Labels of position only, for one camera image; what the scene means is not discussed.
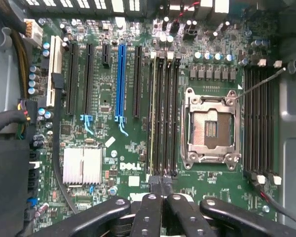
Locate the long black expansion slot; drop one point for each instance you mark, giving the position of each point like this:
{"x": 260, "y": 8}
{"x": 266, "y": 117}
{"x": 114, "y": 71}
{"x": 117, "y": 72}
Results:
{"x": 72, "y": 79}
{"x": 88, "y": 79}
{"x": 137, "y": 81}

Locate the blue expansion slot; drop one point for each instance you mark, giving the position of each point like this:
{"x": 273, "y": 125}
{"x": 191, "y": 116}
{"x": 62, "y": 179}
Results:
{"x": 121, "y": 81}

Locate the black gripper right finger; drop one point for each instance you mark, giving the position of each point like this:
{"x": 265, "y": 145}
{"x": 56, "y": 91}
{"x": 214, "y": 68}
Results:
{"x": 182, "y": 214}

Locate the black RAM slot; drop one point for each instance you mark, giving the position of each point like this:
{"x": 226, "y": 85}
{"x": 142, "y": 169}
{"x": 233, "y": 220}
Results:
{"x": 256, "y": 118}
{"x": 175, "y": 111}
{"x": 271, "y": 118}
{"x": 264, "y": 118}
{"x": 159, "y": 111}
{"x": 150, "y": 111}
{"x": 247, "y": 118}
{"x": 168, "y": 111}

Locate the short black expansion slot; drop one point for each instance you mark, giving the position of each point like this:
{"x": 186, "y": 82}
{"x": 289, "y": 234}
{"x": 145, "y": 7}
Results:
{"x": 106, "y": 55}

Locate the silver finned heat sink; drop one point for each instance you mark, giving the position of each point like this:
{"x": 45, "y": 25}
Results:
{"x": 82, "y": 165}

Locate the silver CPU socket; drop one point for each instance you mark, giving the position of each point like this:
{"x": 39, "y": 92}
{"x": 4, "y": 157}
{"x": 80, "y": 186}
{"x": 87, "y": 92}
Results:
{"x": 212, "y": 128}

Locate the light blue slot latch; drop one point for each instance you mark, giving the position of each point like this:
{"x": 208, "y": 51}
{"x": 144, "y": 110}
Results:
{"x": 122, "y": 126}
{"x": 86, "y": 122}

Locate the grey metal PC case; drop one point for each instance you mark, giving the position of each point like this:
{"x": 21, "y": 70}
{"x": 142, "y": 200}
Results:
{"x": 293, "y": 123}

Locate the green Dell motherboard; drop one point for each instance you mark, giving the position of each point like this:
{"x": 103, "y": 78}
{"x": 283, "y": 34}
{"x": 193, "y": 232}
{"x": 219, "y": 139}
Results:
{"x": 106, "y": 98}

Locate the black main power connector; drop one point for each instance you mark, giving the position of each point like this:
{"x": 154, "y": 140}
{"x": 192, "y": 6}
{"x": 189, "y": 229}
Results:
{"x": 30, "y": 116}

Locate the thin metal locking lever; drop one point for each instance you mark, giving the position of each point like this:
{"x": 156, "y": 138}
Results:
{"x": 261, "y": 82}

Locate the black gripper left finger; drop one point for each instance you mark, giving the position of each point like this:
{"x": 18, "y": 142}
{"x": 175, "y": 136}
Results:
{"x": 148, "y": 214}

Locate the white expansion slot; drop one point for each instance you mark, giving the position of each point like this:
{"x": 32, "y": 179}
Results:
{"x": 53, "y": 74}

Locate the black plastic shroud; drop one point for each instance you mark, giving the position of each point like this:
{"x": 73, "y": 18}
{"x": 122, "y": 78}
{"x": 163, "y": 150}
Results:
{"x": 8, "y": 187}

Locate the white power connector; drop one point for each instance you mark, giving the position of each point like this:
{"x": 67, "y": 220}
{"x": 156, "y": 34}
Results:
{"x": 34, "y": 32}

